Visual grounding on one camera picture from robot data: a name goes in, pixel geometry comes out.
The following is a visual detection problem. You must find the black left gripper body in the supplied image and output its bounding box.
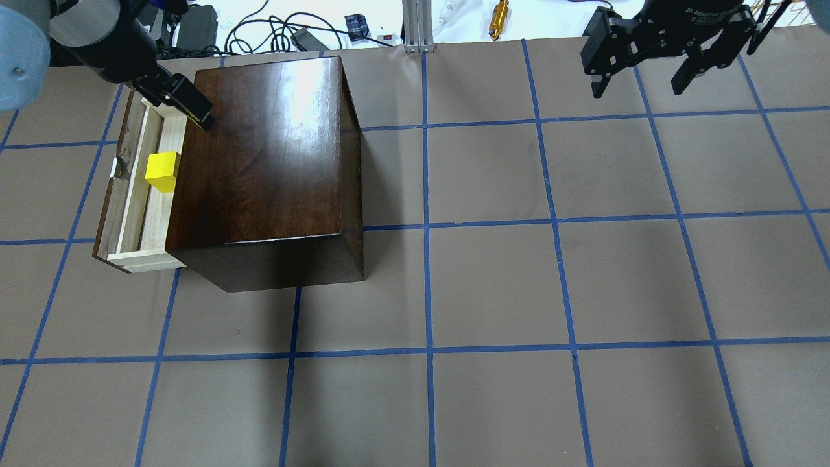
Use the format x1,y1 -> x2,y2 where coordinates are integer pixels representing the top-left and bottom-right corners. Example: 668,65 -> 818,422
130,65 -> 205,121

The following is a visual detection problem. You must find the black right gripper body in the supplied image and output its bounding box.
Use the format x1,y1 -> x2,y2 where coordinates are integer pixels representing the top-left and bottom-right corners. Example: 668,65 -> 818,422
580,1 -> 759,80

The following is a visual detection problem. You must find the yellow block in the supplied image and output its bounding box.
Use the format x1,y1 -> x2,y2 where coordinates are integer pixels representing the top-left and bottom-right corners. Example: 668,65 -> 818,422
145,151 -> 181,194

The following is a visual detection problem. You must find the white drawer handle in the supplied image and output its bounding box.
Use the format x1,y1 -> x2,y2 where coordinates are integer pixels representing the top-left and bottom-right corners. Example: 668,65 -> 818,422
112,154 -> 128,180

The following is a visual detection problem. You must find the light wooden drawer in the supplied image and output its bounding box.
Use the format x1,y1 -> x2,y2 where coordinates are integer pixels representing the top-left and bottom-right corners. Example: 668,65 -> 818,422
92,91 -> 189,273

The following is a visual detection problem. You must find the dark wooden drawer cabinet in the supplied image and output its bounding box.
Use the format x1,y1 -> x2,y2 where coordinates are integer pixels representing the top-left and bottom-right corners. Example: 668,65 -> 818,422
164,56 -> 366,293

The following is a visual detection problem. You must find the black power brick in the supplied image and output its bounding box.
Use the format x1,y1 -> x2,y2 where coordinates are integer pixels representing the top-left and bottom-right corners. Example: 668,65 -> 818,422
175,4 -> 219,49

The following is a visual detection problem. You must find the black cable bundle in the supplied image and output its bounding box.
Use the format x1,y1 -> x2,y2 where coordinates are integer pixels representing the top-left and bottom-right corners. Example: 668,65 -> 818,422
224,0 -> 351,56

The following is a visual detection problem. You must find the aluminium profile post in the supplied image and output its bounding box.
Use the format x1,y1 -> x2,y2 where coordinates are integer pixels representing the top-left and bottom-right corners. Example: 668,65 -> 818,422
402,0 -> 435,54

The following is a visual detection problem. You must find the white power switch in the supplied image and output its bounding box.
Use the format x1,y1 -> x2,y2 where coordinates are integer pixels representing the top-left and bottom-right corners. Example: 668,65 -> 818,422
375,27 -> 398,45

